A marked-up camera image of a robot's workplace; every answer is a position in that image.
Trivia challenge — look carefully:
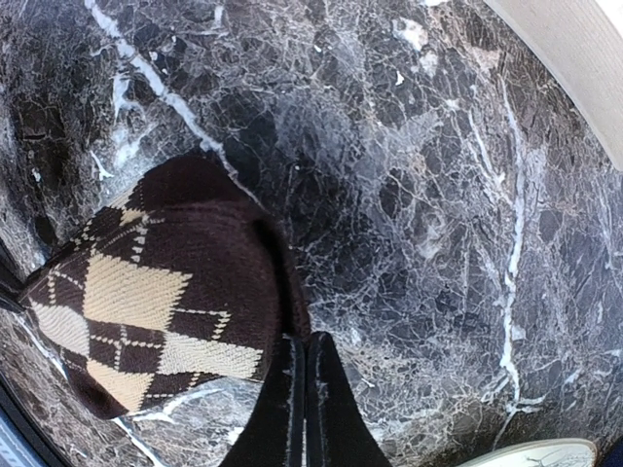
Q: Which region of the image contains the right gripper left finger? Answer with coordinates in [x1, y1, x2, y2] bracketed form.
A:
[220, 335, 306, 467]

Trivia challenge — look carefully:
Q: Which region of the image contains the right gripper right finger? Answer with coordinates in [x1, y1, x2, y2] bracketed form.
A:
[306, 332, 390, 467]

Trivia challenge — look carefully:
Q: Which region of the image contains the black front rail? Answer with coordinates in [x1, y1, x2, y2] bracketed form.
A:
[0, 233, 69, 467]

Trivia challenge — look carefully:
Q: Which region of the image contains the round painted wooden plate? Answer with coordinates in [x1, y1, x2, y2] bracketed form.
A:
[459, 438, 598, 467]

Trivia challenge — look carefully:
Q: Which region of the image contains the brown argyle sock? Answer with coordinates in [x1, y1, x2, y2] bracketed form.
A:
[18, 155, 311, 419]

